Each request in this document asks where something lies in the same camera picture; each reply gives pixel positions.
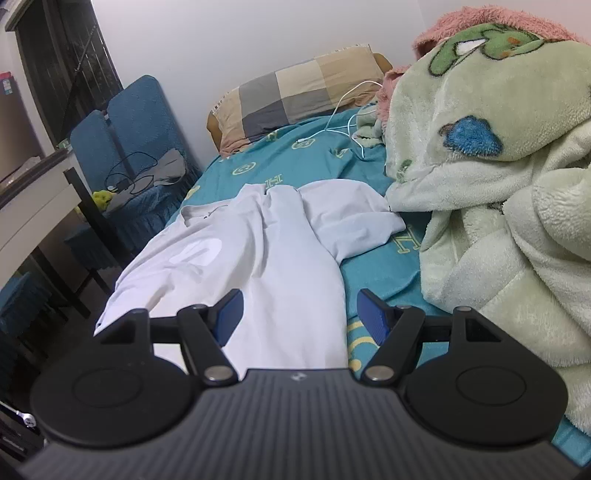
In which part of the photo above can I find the white t-shirt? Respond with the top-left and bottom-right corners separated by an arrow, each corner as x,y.
93,180 -> 407,370

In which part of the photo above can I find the brown pillow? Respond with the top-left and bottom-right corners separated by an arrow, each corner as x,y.
206,52 -> 394,156

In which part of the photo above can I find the white desk with black frame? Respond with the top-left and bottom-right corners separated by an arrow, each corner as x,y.
0,150 -> 139,320

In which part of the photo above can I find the black cable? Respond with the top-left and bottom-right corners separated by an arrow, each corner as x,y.
104,151 -> 161,195

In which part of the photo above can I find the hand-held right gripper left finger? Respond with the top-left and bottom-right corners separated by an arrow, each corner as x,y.
95,289 -> 244,384

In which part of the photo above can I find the grey cloth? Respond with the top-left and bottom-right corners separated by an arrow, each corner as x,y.
115,148 -> 188,205

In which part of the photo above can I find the green fleece blanket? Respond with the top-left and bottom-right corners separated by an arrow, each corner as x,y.
355,4 -> 591,439

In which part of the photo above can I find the white charging cable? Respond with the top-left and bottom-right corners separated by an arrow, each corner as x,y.
298,80 -> 386,161

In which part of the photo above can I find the checkered pillow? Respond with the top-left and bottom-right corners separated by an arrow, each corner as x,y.
215,44 -> 386,148

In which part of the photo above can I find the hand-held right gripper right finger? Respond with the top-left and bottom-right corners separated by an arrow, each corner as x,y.
357,288 -> 506,384

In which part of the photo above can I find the brown glossy cabinet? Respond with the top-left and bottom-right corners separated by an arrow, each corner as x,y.
0,69 -> 52,185

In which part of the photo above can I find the blue covered chair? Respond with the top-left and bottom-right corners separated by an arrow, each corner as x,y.
65,75 -> 204,278

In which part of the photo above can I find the yellow-green plush toy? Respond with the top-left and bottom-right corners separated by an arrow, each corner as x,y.
91,189 -> 116,214

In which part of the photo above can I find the teal printed bed sheet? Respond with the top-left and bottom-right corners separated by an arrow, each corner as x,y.
164,108 -> 591,457

